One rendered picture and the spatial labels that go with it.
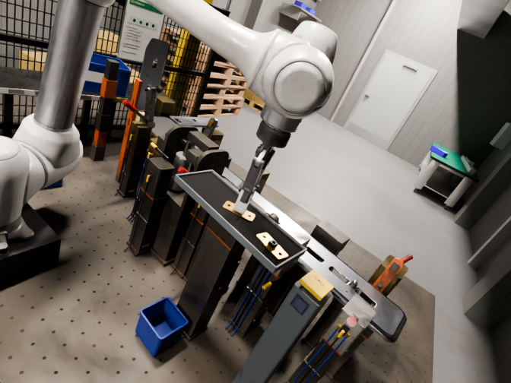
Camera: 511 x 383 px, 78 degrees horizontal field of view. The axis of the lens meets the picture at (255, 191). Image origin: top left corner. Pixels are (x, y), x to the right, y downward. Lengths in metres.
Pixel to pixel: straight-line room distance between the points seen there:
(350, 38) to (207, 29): 8.92
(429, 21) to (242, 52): 8.73
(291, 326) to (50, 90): 0.88
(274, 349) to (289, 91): 0.60
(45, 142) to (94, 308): 0.51
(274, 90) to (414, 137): 8.63
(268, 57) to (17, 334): 0.91
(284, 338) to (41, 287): 0.73
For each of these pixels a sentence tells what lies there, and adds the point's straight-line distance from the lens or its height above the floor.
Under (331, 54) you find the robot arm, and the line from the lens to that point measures 0.66.
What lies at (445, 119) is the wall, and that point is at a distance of 9.00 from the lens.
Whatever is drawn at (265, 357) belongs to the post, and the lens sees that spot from 0.87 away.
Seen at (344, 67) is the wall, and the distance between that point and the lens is 9.35.
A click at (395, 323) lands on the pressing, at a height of 1.00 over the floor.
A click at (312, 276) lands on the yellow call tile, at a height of 1.16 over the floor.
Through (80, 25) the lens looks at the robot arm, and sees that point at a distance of 0.99.
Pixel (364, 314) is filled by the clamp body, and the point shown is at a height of 1.06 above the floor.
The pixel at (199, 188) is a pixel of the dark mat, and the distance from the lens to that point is 0.84.
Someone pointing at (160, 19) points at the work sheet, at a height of 1.39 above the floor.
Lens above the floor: 1.58
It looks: 27 degrees down
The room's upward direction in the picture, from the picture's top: 25 degrees clockwise
